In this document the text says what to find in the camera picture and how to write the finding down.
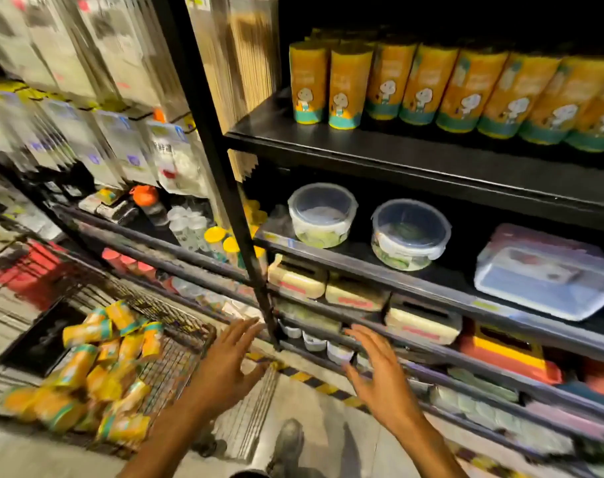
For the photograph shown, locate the person's right hand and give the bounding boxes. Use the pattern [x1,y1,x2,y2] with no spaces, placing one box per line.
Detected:
[344,323,420,435]

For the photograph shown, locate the person's left hand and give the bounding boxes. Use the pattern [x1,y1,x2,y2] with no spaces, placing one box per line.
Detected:
[186,317,271,420]

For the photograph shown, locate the person's right forearm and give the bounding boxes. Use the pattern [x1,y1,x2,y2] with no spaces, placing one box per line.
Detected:
[390,417,469,478]

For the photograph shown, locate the person's left forearm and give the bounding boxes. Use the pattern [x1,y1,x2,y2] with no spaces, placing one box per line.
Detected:
[118,393,219,478]

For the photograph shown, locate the yellow black hazard tape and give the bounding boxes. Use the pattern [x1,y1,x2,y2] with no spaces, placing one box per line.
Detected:
[244,351,532,478]

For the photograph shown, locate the person's grey shoe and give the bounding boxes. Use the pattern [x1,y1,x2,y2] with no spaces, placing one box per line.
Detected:
[266,419,305,478]

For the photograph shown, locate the cream lunch box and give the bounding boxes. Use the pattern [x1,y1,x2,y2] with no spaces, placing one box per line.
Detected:
[268,254,328,300]
[385,293,463,346]
[325,276,391,313]

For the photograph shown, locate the row of pastel flat boxes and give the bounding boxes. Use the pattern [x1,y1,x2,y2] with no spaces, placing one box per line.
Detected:
[429,368,604,456]

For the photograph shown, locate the pile of yellow packets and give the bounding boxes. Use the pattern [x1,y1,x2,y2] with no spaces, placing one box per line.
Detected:
[0,300,165,443]

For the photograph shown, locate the round clear lidded container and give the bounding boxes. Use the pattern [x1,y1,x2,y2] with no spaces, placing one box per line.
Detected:
[371,199,452,272]
[288,183,358,249]

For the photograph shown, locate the orange lunch box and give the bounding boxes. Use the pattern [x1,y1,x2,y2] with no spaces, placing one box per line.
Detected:
[459,321,564,386]

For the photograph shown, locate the group of clear plastic cups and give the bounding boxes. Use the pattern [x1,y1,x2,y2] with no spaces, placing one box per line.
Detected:
[167,206,210,250]

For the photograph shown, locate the row of red lidded containers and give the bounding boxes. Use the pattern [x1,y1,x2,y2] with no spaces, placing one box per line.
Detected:
[102,248,157,280]

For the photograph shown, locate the black hook shelf rack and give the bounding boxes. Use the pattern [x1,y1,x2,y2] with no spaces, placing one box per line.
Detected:
[0,159,263,319]

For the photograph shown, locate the orange lidded bottle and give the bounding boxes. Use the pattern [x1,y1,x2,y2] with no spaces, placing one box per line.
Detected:
[130,185,170,227]

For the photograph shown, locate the black tray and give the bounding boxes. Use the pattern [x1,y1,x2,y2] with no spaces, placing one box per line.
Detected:
[0,299,86,379]

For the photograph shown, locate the rectangular clear lidded container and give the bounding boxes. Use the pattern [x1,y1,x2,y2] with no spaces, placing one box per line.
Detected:
[474,224,604,322]

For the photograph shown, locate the black metal shelf unit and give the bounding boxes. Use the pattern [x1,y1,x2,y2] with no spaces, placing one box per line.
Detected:
[152,0,604,478]

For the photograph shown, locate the red cart seat flap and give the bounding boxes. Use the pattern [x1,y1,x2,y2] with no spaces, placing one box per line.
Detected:
[0,241,73,310]

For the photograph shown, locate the row of hanging clear packets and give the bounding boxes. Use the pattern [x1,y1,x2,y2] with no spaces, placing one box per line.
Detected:
[0,84,208,199]

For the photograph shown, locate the row of yellow cartoon packets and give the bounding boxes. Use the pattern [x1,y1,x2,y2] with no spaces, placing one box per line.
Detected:
[288,27,604,155]

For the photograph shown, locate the hanging bamboo skewer packets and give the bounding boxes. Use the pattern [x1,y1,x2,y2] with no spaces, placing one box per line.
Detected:
[185,0,283,182]

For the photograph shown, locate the row of hanging white packets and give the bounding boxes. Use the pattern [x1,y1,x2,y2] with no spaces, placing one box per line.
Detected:
[0,0,183,110]

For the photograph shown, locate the wire shopping cart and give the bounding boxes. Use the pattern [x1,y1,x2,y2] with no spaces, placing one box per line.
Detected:
[0,234,283,463]

